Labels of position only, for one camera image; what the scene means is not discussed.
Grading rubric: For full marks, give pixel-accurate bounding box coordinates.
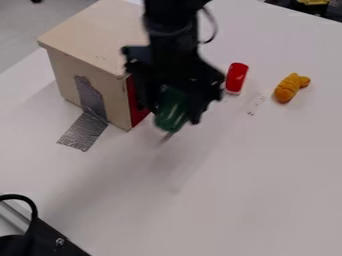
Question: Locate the red toy can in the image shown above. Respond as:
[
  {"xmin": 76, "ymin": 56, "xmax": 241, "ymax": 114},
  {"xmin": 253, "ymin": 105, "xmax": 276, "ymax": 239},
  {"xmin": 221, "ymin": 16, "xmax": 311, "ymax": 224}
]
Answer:
[{"xmin": 224, "ymin": 62, "xmax": 250, "ymax": 96}]

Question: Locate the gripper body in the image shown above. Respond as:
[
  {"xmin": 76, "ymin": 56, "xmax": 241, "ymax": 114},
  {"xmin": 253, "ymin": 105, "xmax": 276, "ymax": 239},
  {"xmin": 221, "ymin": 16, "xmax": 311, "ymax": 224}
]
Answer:
[{"xmin": 120, "ymin": 44, "xmax": 228, "ymax": 101}]

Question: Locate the grey tape strip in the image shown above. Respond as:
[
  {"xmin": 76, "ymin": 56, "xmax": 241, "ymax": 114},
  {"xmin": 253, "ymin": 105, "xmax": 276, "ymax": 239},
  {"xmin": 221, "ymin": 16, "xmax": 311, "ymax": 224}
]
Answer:
[{"xmin": 56, "ymin": 75, "xmax": 110, "ymax": 153}]

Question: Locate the orange toy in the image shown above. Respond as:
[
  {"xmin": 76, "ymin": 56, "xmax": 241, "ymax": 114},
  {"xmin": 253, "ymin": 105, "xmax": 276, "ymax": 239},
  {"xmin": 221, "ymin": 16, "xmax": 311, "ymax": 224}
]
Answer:
[{"xmin": 272, "ymin": 72, "xmax": 313, "ymax": 104}]

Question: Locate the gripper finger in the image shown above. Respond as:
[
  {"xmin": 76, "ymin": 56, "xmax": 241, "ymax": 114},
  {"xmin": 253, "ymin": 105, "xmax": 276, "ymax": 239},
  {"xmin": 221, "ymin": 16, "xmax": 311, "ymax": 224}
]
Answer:
[
  {"xmin": 188, "ymin": 89, "xmax": 224, "ymax": 126},
  {"xmin": 136, "ymin": 81, "xmax": 166, "ymax": 116}
]

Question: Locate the cabinet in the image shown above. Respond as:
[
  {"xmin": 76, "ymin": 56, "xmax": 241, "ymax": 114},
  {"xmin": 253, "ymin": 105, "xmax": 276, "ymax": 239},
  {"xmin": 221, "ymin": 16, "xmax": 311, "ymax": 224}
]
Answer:
[{"xmin": 36, "ymin": 0, "xmax": 153, "ymax": 132}]

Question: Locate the green toy pepper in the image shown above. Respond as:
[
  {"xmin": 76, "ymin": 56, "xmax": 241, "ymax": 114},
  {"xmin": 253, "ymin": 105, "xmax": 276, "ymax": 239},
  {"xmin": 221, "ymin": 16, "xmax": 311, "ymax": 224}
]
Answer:
[{"xmin": 152, "ymin": 85, "xmax": 194, "ymax": 143}]

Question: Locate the drawer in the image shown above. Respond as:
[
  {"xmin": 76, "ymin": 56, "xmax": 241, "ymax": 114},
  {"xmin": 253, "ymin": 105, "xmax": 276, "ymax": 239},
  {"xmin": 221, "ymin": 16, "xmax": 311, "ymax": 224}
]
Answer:
[{"xmin": 125, "ymin": 73, "xmax": 153, "ymax": 128}]

